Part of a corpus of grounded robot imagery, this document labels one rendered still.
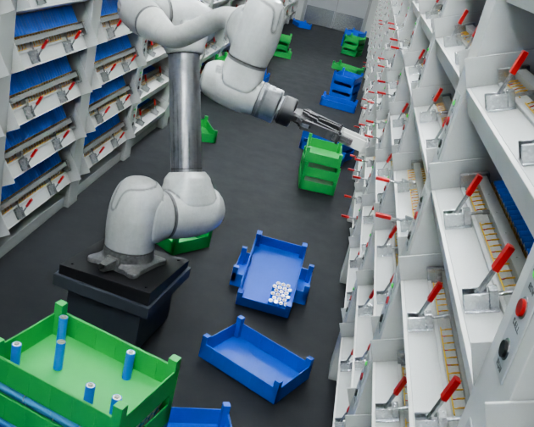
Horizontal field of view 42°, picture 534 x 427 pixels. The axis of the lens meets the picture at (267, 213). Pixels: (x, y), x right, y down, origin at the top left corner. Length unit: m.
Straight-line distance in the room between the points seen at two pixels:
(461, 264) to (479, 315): 0.14
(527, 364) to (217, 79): 1.27
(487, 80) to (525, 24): 0.10
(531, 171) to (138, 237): 1.50
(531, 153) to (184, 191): 1.52
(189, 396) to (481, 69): 1.29
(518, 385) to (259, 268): 2.09
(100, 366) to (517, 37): 0.99
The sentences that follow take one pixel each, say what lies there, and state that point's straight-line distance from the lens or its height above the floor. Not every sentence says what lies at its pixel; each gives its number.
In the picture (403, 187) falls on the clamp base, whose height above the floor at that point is 0.75.
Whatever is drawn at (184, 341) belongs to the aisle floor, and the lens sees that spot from 2.31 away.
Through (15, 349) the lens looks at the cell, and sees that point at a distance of 1.41.
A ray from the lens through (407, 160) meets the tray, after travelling 1.99.
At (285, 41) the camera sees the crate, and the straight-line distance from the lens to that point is 7.60.
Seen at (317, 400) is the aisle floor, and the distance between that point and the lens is 2.21.
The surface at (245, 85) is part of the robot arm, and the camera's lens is 1.72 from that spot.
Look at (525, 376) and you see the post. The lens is 0.62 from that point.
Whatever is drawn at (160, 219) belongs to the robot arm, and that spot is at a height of 0.41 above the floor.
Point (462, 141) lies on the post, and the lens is 1.26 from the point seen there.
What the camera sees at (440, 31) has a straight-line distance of 1.93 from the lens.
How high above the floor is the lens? 1.29
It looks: 22 degrees down
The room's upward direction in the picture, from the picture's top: 14 degrees clockwise
